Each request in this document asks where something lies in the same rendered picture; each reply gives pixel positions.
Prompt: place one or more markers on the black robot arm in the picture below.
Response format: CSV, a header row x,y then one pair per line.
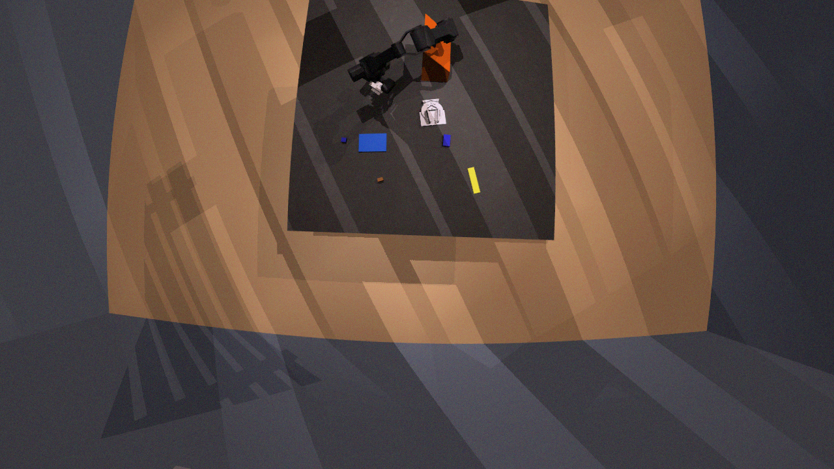
x,y
423,38

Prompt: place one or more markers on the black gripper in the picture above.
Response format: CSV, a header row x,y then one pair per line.
x,y
387,84

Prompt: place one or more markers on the yellow flat bar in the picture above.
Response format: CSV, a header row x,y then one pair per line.
x,y
473,179

